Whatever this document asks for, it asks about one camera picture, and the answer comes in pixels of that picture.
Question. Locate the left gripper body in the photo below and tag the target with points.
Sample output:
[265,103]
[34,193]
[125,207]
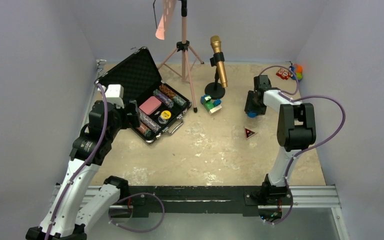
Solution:
[120,120]

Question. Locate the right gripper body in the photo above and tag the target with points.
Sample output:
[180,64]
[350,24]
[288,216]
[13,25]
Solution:
[255,106]

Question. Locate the red triangular all-in button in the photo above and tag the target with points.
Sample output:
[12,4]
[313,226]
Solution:
[249,133]

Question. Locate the clear dealer button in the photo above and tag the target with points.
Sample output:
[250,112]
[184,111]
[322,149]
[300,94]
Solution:
[162,120]

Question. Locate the yellow big blind button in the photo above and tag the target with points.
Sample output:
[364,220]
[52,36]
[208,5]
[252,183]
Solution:
[166,115]

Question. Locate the grey green chip stack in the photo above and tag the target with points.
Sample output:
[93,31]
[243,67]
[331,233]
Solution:
[180,101]

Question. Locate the blue small blind button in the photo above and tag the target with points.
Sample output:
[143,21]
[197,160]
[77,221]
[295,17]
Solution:
[252,114]

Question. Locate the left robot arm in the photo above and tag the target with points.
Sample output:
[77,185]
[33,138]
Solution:
[68,218]

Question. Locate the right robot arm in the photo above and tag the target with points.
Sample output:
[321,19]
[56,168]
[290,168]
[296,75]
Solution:
[296,131]

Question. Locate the blue orange chip row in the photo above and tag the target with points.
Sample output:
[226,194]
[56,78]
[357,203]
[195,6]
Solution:
[151,124]

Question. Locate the pink playing card deck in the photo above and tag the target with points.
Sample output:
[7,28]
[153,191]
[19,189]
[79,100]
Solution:
[150,105]

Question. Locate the green red chip row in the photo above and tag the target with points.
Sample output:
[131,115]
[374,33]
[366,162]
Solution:
[144,130]

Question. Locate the black aluminium poker case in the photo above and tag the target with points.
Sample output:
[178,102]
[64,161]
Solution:
[139,76]

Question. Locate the orange black chip row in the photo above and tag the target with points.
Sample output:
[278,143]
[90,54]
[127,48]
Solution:
[167,91]

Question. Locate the green blue toy brick block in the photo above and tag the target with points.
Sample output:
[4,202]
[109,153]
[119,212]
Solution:
[211,105]

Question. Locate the black microphone desk stand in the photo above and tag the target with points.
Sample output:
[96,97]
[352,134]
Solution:
[215,89]

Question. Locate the red toy number car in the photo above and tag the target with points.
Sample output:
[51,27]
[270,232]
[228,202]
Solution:
[283,73]

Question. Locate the blue orange toy car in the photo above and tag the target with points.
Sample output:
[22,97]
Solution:
[298,72]

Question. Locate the pink tripod music stand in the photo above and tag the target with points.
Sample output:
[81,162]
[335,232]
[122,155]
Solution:
[183,46]

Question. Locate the gold microphone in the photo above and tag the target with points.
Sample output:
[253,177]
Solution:
[218,56]

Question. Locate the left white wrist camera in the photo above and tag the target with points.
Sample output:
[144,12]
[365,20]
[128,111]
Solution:
[113,95]

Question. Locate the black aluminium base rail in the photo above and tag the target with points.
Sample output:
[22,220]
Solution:
[144,200]

